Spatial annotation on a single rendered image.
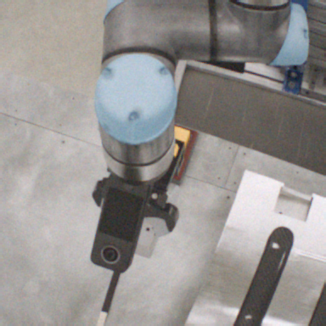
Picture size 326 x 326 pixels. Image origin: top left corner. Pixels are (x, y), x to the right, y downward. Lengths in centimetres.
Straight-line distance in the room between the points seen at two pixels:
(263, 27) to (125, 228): 28
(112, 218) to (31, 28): 146
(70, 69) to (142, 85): 150
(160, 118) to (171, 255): 49
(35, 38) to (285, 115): 73
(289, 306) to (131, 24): 50
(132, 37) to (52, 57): 148
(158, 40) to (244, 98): 118
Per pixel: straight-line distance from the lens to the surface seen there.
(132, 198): 105
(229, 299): 126
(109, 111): 89
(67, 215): 138
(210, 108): 210
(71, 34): 244
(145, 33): 94
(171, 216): 111
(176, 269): 135
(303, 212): 132
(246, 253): 127
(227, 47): 96
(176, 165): 110
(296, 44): 96
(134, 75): 90
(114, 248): 106
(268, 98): 212
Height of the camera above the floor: 210
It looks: 68 degrees down
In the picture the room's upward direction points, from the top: straight up
